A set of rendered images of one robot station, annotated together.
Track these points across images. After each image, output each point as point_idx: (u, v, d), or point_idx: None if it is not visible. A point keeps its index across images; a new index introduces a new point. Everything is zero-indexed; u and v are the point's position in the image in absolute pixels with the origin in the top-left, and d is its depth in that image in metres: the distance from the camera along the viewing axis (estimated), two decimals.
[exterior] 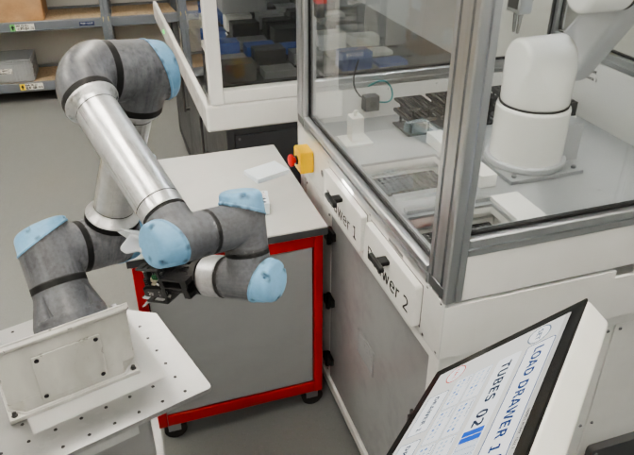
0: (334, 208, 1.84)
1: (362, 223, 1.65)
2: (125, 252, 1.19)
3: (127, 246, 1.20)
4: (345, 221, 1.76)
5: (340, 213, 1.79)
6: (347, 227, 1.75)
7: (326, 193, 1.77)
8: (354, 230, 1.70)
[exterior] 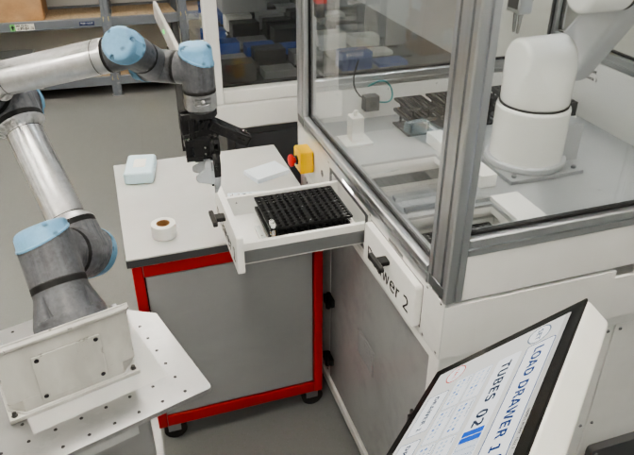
0: (222, 226, 1.75)
1: (238, 244, 1.56)
2: (192, 167, 1.62)
3: (197, 168, 1.62)
4: (228, 241, 1.67)
5: (225, 232, 1.71)
6: (230, 247, 1.66)
7: (209, 211, 1.69)
8: (233, 251, 1.61)
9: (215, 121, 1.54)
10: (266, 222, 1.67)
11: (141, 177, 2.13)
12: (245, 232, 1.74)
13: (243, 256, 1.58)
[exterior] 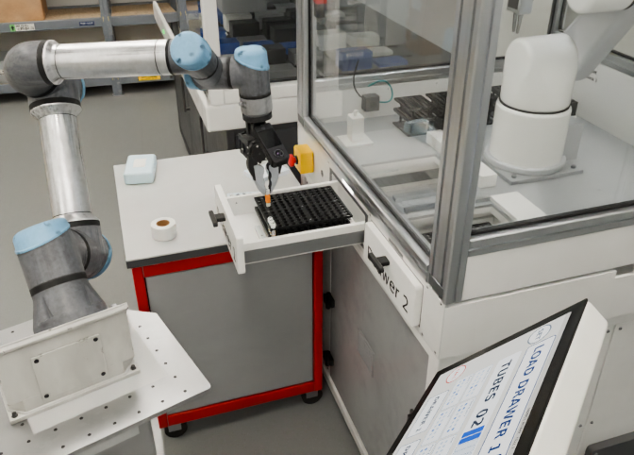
0: (222, 226, 1.75)
1: (238, 244, 1.56)
2: (265, 165, 1.66)
3: (268, 169, 1.65)
4: (228, 241, 1.67)
5: (225, 232, 1.71)
6: (230, 247, 1.66)
7: (209, 211, 1.69)
8: (233, 251, 1.61)
9: (258, 128, 1.54)
10: (266, 222, 1.67)
11: (141, 177, 2.13)
12: (245, 232, 1.74)
13: (243, 256, 1.58)
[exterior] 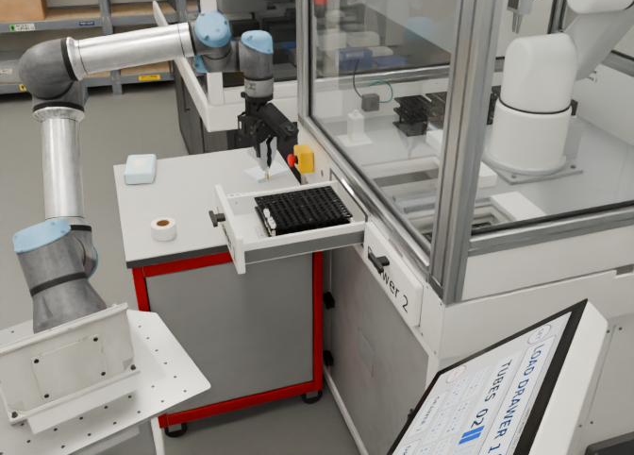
0: (222, 226, 1.75)
1: (238, 244, 1.56)
2: None
3: None
4: (228, 241, 1.67)
5: (225, 232, 1.71)
6: (230, 247, 1.66)
7: (209, 211, 1.69)
8: (233, 251, 1.61)
9: (265, 108, 1.67)
10: (266, 222, 1.67)
11: (141, 177, 2.13)
12: (245, 232, 1.74)
13: (243, 256, 1.58)
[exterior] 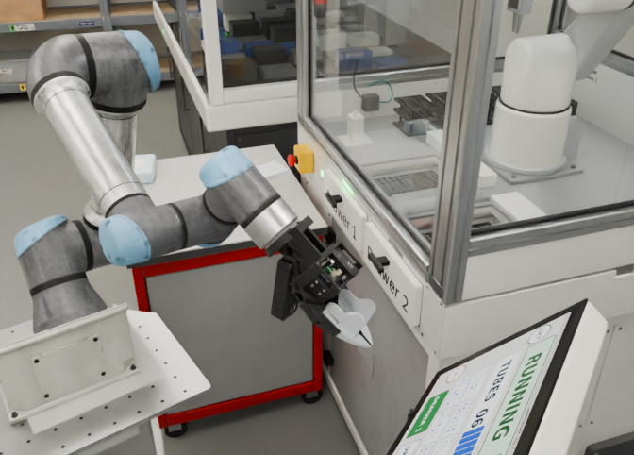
0: (334, 208, 1.84)
1: (362, 223, 1.65)
2: (359, 314, 0.93)
3: (356, 321, 0.94)
4: (345, 221, 1.76)
5: (340, 213, 1.79)
6: (347, 227, 1.75)
7: (326, 193, 1.77)
8: (354, 230, 1.70)
9: None
10: None
11: (141, 177, 2.13)
12: None
13: None
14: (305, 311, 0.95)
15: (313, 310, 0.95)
